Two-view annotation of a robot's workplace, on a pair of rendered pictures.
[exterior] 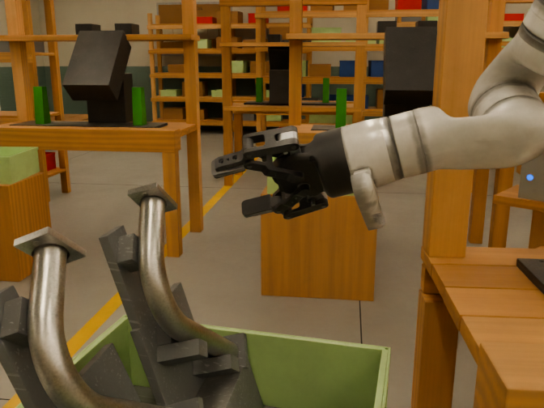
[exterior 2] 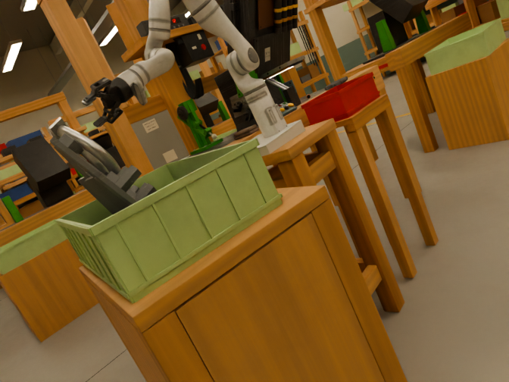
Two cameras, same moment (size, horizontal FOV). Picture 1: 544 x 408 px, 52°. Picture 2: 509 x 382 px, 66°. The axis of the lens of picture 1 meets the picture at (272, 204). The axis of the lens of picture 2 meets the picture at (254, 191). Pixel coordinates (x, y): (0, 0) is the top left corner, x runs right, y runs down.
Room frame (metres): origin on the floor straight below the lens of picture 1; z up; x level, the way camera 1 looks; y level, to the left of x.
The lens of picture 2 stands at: (-0.51, 0.67, 1.05)
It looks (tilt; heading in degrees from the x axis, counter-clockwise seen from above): 12 degrees down; 316
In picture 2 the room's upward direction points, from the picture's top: 25 degrees counter-clockwise
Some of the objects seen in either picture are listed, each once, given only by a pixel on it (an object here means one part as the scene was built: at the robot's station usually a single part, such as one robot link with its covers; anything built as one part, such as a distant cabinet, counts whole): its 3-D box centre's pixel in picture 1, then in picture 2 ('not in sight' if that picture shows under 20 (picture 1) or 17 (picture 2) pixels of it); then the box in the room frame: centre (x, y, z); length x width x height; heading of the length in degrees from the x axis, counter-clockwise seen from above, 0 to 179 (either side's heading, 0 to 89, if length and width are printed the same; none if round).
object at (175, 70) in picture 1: (231, 74); not in sight; (10.79, 0.77, 1.11); 3.01 x 0.54 x 2.23; 82
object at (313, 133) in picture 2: not in sight; (281, 147); (0.46, -0.49, 0.83); 0.32 x 0.32 x 0.04; 89
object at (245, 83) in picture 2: not in sight; (245, 72); (0.46, -0.48, 1.14); 0.09 x 0.09 x 0.17; 4
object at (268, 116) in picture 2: not in sight; (265, 111); (0.46, -0.49, 0.98); 0.09 x 0.09 x 0.17; 84
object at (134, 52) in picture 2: not in sight; (195, 33); (1.25, -1.13, 1.52); 0.90 x 0.25 x 0.04; 85
